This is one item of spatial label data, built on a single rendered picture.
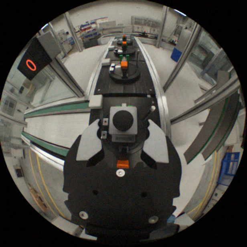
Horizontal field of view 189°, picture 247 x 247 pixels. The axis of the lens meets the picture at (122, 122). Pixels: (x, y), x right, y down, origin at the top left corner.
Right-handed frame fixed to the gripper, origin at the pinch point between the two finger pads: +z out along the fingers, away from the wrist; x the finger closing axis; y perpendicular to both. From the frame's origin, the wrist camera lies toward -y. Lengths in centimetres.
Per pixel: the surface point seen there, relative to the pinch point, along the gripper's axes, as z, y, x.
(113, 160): 0.6, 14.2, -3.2
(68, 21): 49, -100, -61
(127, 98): 14.8, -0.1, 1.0
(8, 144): -22, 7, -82
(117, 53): 37.1, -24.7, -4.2
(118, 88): 17.9, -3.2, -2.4
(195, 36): 3.2, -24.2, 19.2
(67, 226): -220, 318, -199
